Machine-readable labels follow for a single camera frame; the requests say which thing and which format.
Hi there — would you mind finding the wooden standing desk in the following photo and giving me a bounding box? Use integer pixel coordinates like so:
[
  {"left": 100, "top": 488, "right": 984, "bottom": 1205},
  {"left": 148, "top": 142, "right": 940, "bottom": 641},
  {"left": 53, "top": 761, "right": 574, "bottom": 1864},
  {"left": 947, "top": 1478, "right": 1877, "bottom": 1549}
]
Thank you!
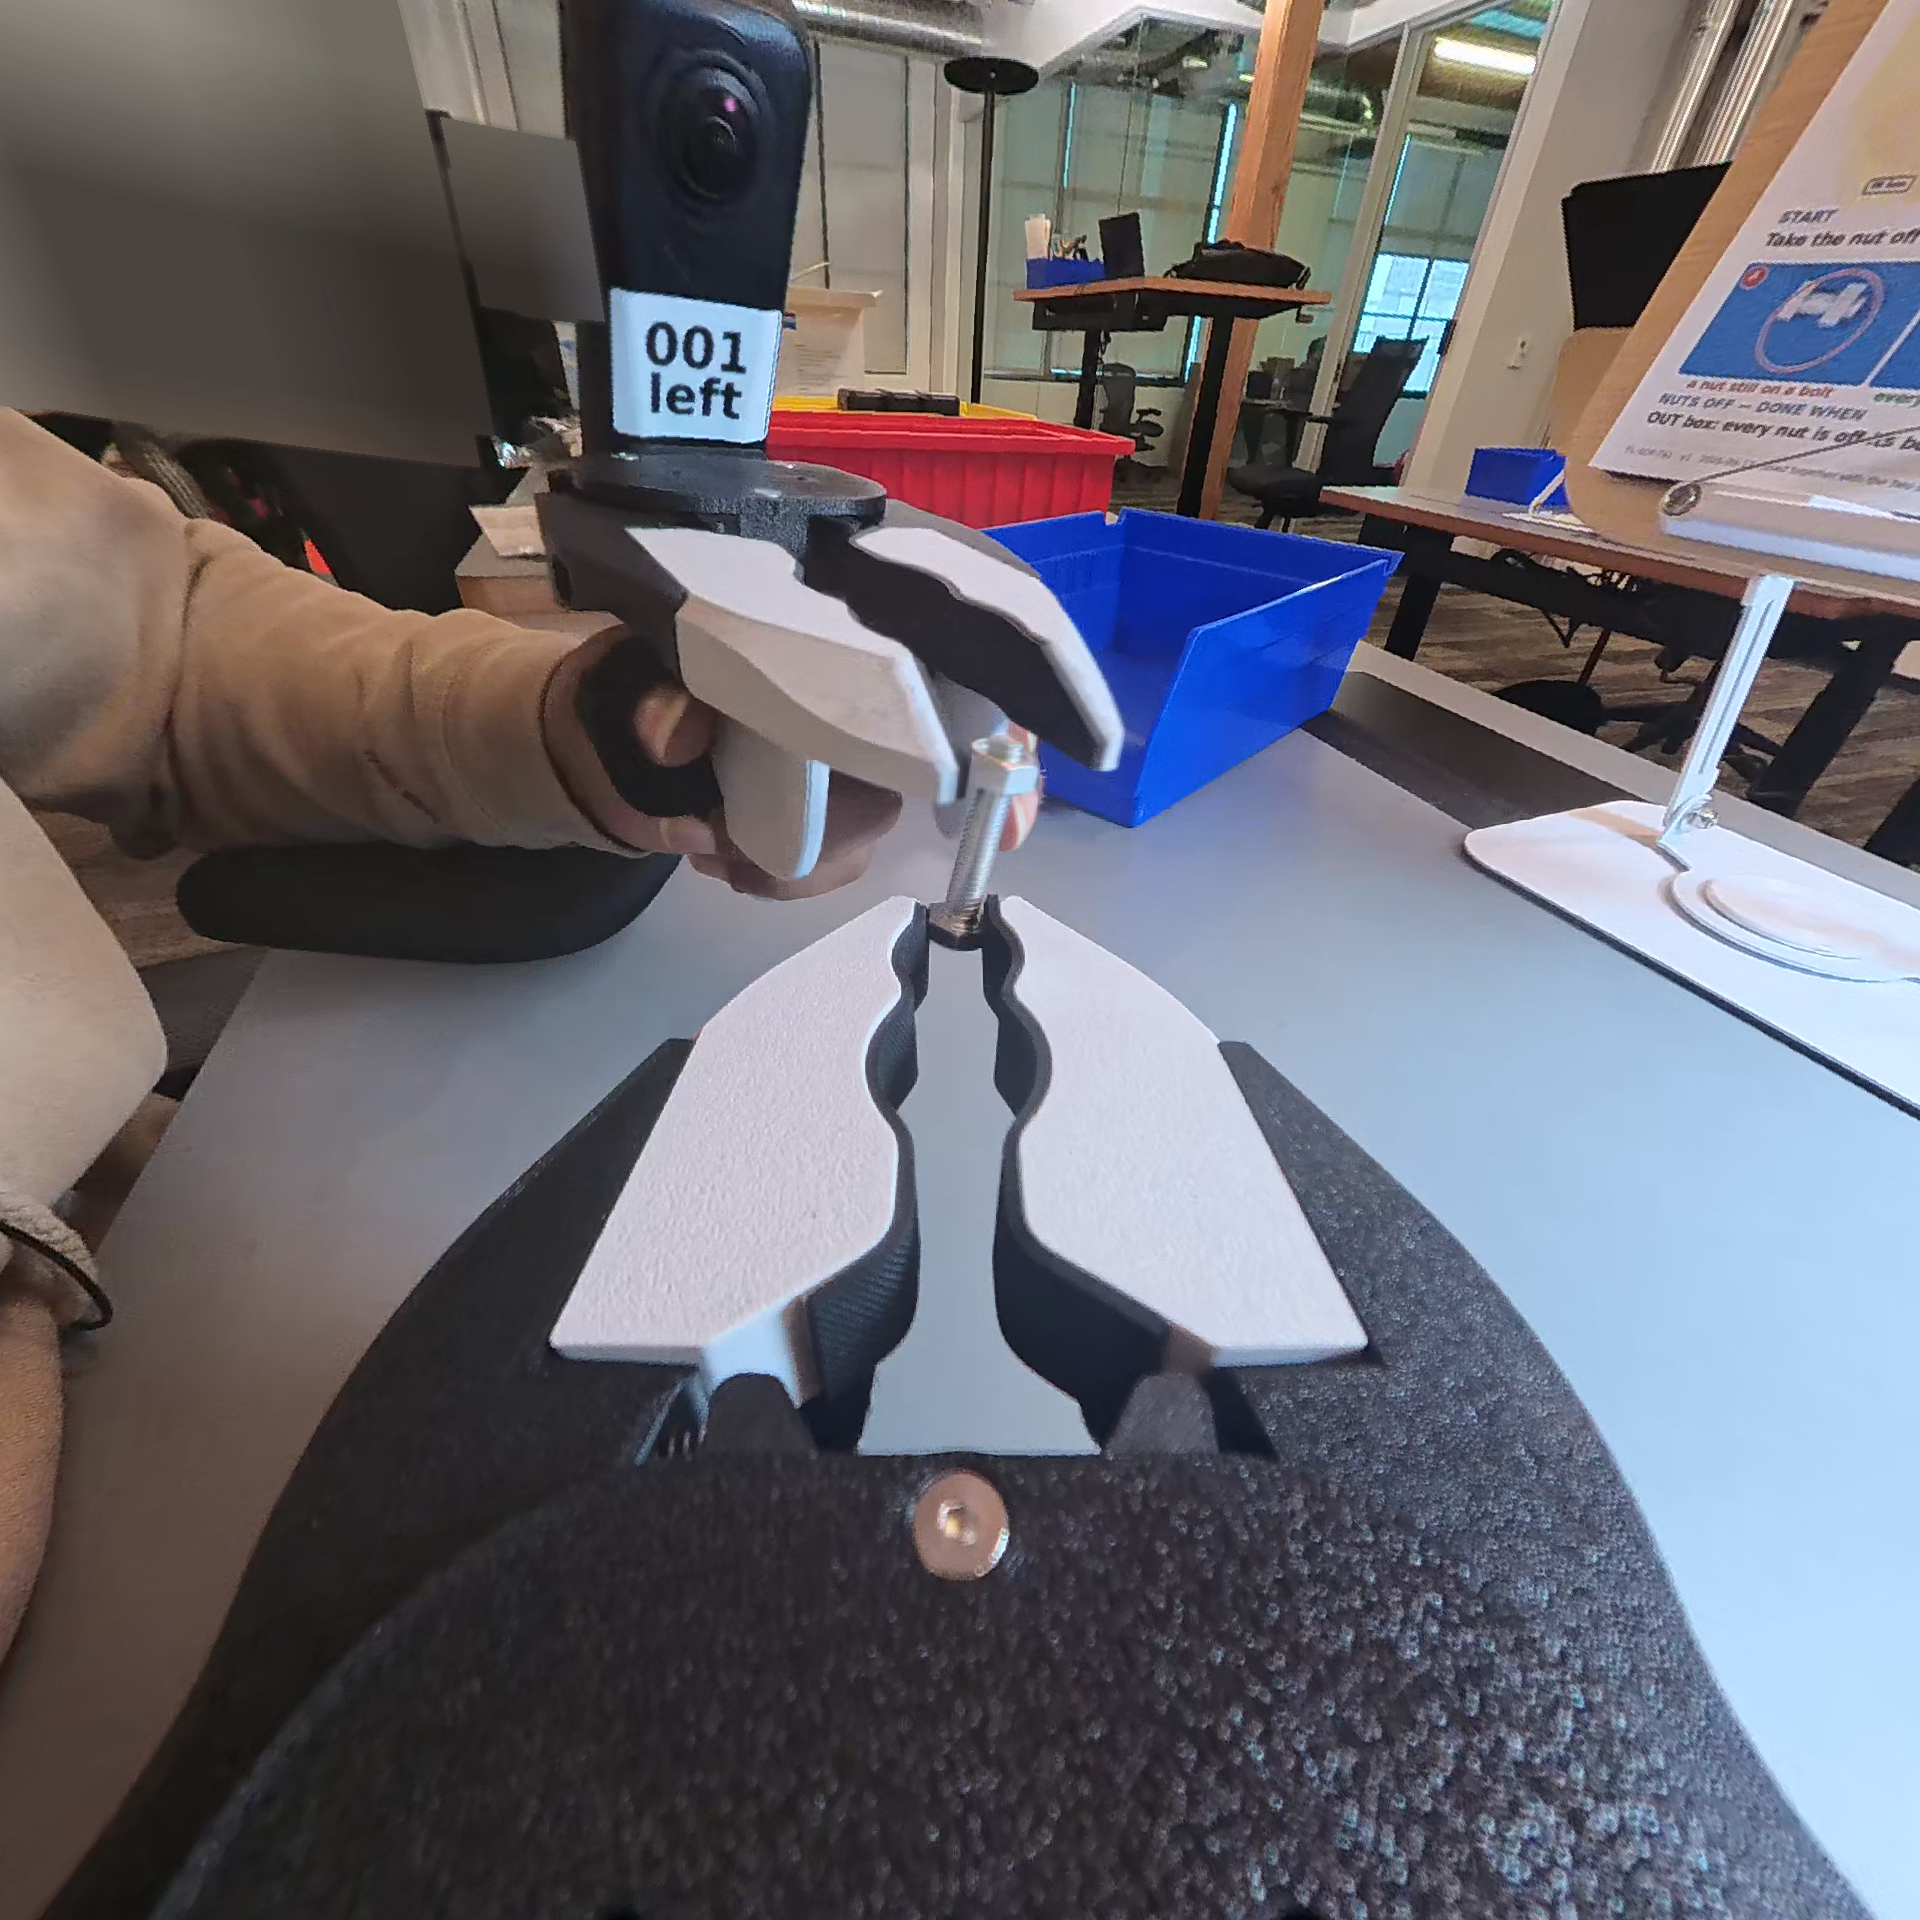
[{"left": 1015, "top": 276, "right": 1343, "bottom": 520}]

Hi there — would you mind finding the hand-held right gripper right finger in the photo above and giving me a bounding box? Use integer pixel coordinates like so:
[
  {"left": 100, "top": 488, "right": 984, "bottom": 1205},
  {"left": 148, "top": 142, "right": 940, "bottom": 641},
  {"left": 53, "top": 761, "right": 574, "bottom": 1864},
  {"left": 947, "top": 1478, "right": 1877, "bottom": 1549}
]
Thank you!
[{"left": 992, "top": 897, "right": 1373, "bottom": 1418}]

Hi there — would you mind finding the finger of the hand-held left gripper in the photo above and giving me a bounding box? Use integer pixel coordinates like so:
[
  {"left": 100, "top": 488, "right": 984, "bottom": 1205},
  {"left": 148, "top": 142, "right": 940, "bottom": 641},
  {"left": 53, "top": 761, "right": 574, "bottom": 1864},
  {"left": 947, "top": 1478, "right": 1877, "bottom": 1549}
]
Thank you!
[
  {"left": 624, "top": 529, "right": 968, "bottom": 878},
  {"left": 804, "top": 502, "right": 1133, "bottom": 777}
]

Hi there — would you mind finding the black floor lamp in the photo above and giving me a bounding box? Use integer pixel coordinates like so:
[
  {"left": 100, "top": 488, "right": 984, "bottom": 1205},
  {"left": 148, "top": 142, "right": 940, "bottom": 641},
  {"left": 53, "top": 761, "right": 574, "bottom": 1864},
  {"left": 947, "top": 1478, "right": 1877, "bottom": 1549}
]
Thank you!
[{"left": 947, "top": 54, "right": 1038, "bottom": 408}]

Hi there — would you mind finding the black office chair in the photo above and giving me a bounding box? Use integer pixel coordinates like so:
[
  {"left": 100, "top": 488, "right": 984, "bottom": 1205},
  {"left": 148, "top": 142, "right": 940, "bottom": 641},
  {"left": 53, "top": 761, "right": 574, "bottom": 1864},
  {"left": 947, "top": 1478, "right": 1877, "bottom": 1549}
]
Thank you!
[{"left": 1226, "top": 336, "right": 1431, "bottom": 538}]

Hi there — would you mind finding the blue plastic bin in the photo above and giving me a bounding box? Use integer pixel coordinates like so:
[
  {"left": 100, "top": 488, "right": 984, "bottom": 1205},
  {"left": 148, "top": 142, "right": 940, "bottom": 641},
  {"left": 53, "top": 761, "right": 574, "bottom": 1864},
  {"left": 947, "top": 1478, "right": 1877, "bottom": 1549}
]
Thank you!
[{"left": 984, "top": 505, "right": 1405, "bottom": 830}]

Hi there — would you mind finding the black chair armrest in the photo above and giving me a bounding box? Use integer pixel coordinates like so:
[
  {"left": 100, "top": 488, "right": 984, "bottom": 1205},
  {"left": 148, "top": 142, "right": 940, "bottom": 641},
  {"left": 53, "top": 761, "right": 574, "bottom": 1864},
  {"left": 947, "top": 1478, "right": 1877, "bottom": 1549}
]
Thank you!
[{"left": 176, "top": 841, "right": 686, "bottom": 969}]

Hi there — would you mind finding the person's left hand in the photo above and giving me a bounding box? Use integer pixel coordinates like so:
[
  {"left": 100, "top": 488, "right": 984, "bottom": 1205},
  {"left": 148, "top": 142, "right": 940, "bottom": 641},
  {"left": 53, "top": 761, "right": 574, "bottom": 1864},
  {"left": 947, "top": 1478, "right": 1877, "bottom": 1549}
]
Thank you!
[{"left": 550, "top": 625, "right": 907, "bottom": 904}]

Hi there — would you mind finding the white tablet stand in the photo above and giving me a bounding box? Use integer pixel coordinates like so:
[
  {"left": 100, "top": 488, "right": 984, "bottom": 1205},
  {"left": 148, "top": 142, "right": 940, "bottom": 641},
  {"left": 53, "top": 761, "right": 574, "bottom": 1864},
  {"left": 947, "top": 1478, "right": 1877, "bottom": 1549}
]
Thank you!
[{"left": 1464, "top": 475, "right": 1920, "bottom": 1117}]

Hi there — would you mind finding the silver bolt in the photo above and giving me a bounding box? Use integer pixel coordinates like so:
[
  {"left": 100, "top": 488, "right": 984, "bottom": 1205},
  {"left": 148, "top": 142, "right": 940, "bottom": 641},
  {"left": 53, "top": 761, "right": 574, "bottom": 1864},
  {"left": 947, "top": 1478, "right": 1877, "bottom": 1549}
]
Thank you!
[{"left": 936, "top": 730, "right": 1043, "bottom": 921}]

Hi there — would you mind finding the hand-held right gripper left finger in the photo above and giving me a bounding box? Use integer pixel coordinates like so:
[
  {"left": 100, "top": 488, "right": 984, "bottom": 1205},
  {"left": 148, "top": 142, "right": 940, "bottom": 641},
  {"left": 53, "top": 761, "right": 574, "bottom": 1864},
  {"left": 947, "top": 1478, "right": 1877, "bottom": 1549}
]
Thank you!
[{"left": 550, "top": 897, "right": 925, "bottom": 1413}]

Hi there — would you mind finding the person's beige hoodie torso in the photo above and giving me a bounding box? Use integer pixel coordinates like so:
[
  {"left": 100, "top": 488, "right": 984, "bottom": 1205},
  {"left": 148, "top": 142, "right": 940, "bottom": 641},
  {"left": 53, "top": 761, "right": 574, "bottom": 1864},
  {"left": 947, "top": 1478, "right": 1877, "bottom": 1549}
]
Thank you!
[{"left": 0, "top": 774, "right": 174, "bottom": 1670}]

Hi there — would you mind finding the white instruction sheet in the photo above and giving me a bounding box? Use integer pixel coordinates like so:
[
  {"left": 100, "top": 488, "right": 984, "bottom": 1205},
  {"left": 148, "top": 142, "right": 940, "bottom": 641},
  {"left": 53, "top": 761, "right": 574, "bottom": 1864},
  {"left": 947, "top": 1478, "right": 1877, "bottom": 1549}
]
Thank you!
[{"left": 1590, "top": 180, "right": 1920, "bottom": 496}]

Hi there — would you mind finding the person's left forearm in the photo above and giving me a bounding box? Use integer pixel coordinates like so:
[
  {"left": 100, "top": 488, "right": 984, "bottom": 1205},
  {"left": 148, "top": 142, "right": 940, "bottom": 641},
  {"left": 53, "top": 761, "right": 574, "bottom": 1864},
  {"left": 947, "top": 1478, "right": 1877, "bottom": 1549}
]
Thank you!
[{"left": 0, "top": 408, "right": 600, "bottom": 873}]

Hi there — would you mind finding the red plastic bin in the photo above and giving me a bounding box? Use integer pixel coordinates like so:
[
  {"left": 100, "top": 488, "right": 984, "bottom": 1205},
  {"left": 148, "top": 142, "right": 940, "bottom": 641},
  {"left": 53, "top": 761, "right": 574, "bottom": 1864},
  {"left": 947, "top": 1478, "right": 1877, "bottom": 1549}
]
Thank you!
[{"left": 765, "top": 408, "right": 1143, "bottom": 532}]

